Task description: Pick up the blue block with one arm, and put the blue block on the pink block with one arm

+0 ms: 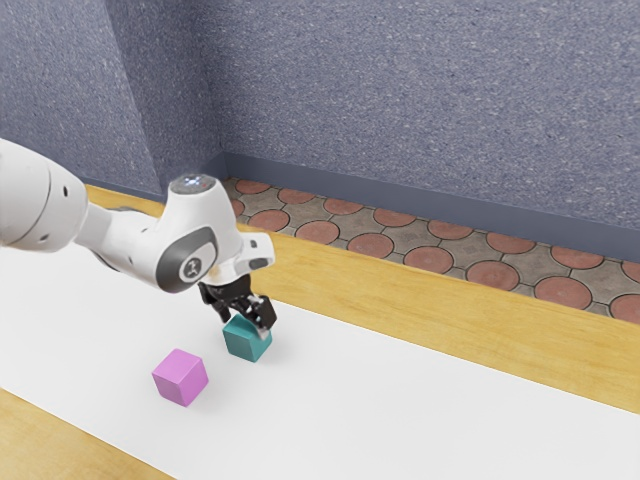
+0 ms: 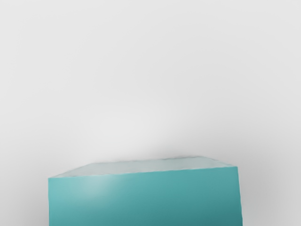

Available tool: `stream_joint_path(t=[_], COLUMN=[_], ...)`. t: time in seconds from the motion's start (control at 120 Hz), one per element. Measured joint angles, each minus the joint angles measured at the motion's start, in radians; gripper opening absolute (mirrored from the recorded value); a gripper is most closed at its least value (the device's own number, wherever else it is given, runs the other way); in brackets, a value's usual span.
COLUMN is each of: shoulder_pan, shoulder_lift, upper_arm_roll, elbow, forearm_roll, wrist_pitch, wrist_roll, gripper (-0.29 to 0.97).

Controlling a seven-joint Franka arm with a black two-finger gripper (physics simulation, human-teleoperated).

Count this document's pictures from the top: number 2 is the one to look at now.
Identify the teal block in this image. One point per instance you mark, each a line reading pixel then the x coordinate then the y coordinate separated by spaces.
pixel 145 197

